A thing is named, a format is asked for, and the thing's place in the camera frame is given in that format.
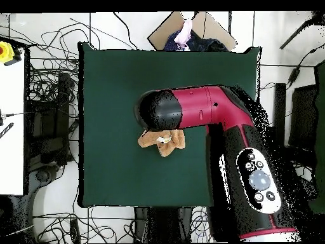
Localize grey round pedestal foot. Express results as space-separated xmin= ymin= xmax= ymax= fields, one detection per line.
xmin=27 ymin=165 xmax=62 ymax=186

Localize black flat panel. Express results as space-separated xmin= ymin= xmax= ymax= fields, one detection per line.
xmin=289 ymin=85 xmax=318 ymax=151

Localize yellow emergency stop button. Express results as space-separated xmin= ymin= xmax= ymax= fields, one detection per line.
xmin=0 ymin=41 xmax=15 ymax=64

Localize pink cloth item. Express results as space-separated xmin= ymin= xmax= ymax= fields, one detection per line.
xmin=173 ymin=18 xmax=193 ymax=50

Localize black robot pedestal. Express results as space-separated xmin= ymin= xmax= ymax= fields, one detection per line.
xmin=134 ymin=207 xmax=211 ymax=243

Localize dark blue laundry pile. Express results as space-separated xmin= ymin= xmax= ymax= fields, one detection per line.
xmin=163 ymin=30 xmax=229 ymax=52

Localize brown cardboard box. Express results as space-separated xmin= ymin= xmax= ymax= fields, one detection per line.
xmin=147 ymin=11 xmax=238 ymax=52

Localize black upright bar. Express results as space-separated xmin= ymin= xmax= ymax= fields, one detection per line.
xmin=274 ymin=83 xmax=287 ymax=128

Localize black loose floor cables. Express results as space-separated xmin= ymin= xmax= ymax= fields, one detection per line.
xmin=32 ymin=210 xmax=135 ymax=243
xmin=25 ymin=17 xmax=80 ymax=102

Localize white side table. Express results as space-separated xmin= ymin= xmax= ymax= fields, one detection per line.
xmin=0 ymin=48 xmax=26 ymax=196

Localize orange terry towel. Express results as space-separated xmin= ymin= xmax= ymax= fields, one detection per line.
xmin=137 ymin=129 xmax=186 ymax=158

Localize black thin rod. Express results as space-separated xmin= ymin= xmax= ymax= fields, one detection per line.
xmin=279 ymin=11 xmax=325 ymax=50

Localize black equipment box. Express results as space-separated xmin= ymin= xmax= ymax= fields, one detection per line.
xmin=27 ymin=72 xmax=72 ymax=166

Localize black power adapter cable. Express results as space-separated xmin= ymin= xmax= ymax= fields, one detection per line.
xmin=286 ymin=45 xmax=325 ymax=88

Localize dark green table cloth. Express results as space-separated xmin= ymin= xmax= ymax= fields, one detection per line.
xmin=77 ymin=41 xmax=262 ymax=208

